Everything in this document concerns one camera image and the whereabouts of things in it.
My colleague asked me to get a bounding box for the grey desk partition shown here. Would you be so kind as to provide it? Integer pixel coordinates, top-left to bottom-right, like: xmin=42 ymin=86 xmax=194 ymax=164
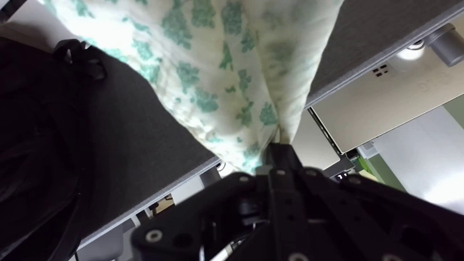
xmin=81 ymin=0 xmax=464 ymax=247

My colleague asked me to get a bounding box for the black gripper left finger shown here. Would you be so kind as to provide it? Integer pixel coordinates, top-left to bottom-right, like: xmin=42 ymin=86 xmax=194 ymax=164
xmin=130 ymin=173 xmax=267 ymax=261

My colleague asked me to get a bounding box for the white and green cloth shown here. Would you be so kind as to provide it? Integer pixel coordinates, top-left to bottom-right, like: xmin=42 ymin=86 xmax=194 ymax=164
xmin=38 ymin=0 xmax=343 ymax=173

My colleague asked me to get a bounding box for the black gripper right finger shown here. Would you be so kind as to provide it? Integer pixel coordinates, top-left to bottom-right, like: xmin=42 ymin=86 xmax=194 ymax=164
xmin=265 ymin=144 xmax=464 ymax=261

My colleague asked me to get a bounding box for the black backpack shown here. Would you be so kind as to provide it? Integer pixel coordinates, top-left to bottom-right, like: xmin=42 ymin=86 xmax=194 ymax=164
xmin=0 ymin=38 xmax=107 ymax=261

